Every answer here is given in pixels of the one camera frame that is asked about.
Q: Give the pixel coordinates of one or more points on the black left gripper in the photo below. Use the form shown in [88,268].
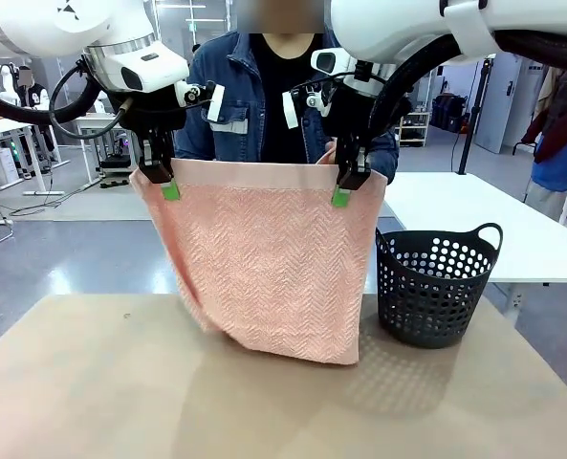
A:
[154,115]

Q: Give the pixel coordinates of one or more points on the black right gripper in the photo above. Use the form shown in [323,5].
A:
[345,119]

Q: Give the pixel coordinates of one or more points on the pink herringbone towel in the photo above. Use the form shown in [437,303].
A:
[264,248]

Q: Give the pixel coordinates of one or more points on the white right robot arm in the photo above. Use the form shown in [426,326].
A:
[388,24]

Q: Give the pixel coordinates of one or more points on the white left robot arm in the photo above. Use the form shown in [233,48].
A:
[34,24]

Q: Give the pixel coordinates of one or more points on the person's left hand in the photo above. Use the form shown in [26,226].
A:
[332,145]

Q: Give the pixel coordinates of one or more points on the black wheeled cart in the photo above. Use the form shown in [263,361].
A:
[115,167]

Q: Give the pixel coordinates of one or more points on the white shelf rack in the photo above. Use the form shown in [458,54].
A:
[414,136]

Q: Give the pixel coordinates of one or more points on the white desk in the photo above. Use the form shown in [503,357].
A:
[96,119]
[1,126]

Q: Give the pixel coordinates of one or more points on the large white table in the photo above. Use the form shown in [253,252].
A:
[455,201]

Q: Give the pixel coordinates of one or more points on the black suitcase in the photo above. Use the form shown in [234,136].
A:
[448,112]

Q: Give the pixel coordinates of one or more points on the person in denim jacket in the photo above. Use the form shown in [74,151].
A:
[225,72]

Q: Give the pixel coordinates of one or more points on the black tripod pole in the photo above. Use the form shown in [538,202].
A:
[469,138]

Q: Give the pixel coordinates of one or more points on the person in black white jacket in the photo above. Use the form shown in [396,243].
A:
[34,95]

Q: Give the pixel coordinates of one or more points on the green exit sign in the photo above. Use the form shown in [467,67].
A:
[190,26]

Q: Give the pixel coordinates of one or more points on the grey cabinet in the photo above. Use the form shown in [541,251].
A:
[508,105]

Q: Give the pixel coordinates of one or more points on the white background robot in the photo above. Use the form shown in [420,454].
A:
[3,81]

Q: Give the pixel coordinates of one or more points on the black perforated plastic basket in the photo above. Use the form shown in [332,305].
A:
[431,337]

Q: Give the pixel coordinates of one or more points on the blue hanging cloth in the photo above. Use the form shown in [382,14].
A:
[562,167]

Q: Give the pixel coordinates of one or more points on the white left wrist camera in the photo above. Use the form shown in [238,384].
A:
[214,102]

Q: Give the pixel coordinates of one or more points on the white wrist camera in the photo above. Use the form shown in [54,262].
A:
[290,110]
[214,102]

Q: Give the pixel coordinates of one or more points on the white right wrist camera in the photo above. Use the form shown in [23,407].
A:
[290,110]

